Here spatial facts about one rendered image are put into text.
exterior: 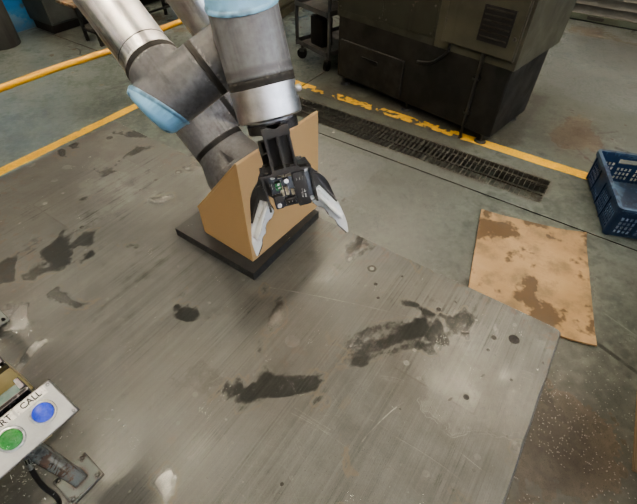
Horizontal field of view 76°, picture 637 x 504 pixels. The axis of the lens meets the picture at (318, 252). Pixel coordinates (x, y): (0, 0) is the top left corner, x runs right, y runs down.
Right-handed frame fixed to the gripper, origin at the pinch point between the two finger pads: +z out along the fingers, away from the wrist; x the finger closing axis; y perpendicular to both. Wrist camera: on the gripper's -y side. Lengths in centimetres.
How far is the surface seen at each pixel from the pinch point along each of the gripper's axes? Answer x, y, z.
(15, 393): -62, -10, 20
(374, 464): 3.0, 5.0, 49.4
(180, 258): -35, -54, 18
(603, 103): 291, -270, 58
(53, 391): -44.6, 4.6, 11.9
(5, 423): -50, 9, 12
